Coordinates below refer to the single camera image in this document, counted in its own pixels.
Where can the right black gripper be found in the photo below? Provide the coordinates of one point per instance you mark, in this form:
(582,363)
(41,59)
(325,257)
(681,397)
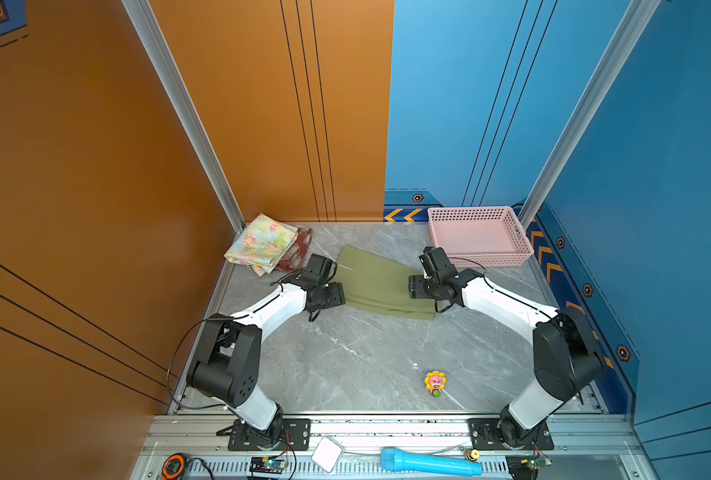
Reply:
(414,287)

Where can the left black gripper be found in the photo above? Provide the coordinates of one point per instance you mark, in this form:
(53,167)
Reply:
(337,295)

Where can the olive green skirt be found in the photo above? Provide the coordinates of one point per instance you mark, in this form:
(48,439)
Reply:
(375,284)

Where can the red plaid skirt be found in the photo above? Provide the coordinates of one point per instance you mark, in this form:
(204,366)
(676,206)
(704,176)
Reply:
(296,256)

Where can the pink perforated plastic basket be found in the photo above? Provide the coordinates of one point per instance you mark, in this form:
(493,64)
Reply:
(490,236)

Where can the floral pastel skirt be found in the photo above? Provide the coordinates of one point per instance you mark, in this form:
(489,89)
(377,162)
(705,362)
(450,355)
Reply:
(262,244)

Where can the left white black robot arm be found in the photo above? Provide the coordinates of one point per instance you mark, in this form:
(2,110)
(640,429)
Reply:
(226,362)

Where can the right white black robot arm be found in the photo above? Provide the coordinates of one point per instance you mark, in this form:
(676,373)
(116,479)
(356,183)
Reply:
(566,355)

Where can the yellow sunflower toy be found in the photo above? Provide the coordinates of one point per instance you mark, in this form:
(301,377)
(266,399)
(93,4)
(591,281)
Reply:
(435,383)

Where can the white square card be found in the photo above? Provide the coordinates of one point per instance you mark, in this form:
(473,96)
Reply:
(328,454)

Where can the small brass cylinder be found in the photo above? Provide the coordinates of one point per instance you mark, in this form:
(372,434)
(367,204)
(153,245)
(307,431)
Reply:
(472,455)

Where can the cyan toy microphone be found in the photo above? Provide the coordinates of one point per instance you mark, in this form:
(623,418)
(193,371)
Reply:
(395,460)

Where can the left green circuit board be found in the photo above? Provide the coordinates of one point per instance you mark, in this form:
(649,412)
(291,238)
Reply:
(270,467)

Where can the green circuit board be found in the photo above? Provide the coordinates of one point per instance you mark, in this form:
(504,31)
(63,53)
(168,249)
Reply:
(270,467)
(537,462)

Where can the right green circuit board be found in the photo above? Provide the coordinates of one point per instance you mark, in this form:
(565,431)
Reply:
(537,462)

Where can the orange black tape measure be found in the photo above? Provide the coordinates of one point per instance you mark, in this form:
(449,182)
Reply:
(174,467)

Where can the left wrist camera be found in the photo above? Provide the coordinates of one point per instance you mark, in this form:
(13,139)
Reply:
(319,270)

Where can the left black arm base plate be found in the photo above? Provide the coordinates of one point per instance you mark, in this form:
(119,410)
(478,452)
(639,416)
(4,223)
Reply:
(287,432)

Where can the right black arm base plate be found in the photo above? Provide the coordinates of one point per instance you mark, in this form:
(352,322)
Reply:
(504,434)

